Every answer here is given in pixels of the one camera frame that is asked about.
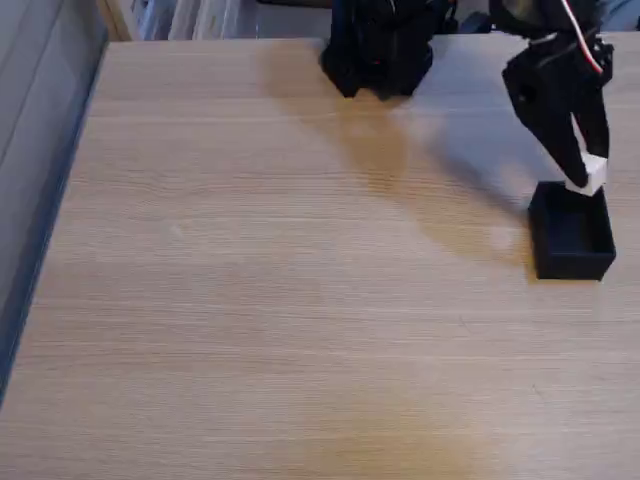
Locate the white and red cable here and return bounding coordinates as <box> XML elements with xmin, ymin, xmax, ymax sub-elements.
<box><xmin>558</xmin><ymin>0</ymin><xmax>607</xmax><ymax>77</ymax></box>

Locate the blue cloth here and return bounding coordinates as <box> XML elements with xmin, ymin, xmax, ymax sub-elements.
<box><xmin>599</xmin><ymin>0</ymin><xmax>640</xmax><ymax>32</ymax></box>

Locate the wooden post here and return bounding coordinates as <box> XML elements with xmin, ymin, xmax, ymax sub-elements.
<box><xmin>96</xmin><ymin>0</ymin><xmax>137</xmax><ymax>42</ymax></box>

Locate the black open box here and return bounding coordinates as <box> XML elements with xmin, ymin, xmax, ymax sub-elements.
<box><xmin>527</xmin><ymin>180</ymin><xmax>618</xmax><ymax>282</ymax></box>

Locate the pale hanging fabric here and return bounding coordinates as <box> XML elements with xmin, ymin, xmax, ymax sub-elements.
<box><xmin>135</xmin><ymin>0</ymin><xmax>261</xmax><ymax>41</ymax></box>

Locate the white block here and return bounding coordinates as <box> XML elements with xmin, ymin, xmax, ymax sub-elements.
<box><xmin>564</xmin><ymin>153</ymin><xmax>609</xmax><ymax>197</ymax></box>

